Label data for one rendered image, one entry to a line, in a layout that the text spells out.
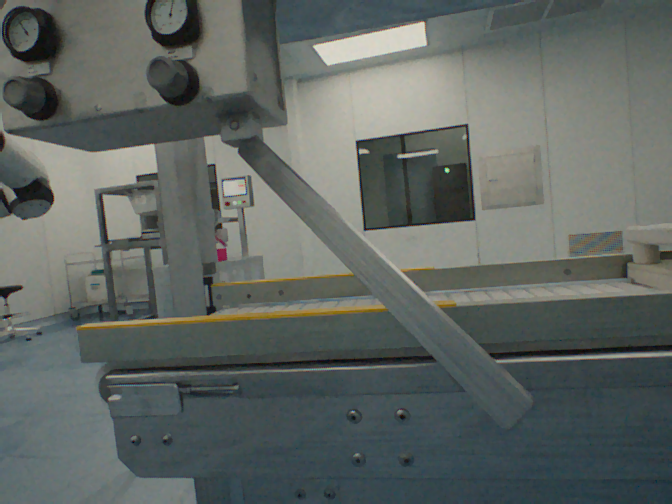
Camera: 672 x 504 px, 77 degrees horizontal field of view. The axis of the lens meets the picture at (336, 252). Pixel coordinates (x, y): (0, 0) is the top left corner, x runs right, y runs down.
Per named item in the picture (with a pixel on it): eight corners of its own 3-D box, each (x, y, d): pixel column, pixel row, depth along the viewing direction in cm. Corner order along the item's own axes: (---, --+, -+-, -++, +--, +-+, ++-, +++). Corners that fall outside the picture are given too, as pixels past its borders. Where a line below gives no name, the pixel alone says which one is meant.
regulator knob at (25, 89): (-3, 116, 33) (-11, 57, 32) (24, 123, 35) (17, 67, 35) (35, 110, 32) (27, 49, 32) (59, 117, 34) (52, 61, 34)
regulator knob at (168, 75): (141, 99, 30) (133, 38, 30) (161, 109, 33) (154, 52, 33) (184, 92, 30) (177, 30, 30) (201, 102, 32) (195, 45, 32)
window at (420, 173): (364, 230, 551) (355, 140, 545) (364, 230, 552) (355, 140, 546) (475, 220, 515) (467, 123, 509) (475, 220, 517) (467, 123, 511)
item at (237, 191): (227, 258, 329) (218, 177, 326) (233, 257, 339) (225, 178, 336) (254, 256, 324) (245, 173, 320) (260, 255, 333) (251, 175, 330)
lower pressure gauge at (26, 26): (3, 58, 33) (-4, 9, 33) (18, 64, 35) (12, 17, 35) (44, 50, 33) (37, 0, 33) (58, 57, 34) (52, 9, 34)
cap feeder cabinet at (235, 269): (162, 371, 308) (149, 267, 304) (205, 348, 362) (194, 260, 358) (241, 371, 292) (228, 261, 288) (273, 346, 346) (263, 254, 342)
